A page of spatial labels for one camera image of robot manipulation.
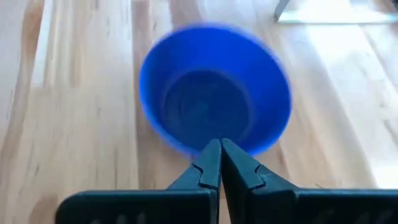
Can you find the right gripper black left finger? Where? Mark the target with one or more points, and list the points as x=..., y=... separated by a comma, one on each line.
x=140, y=207

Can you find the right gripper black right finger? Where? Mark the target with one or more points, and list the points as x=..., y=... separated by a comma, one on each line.
x=280, y=208

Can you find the blue plastic mini bowl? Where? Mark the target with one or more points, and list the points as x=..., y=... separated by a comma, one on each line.
x=214, y=93

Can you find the white perforated shelf riser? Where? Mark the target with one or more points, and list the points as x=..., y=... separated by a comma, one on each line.
x=326, y=17

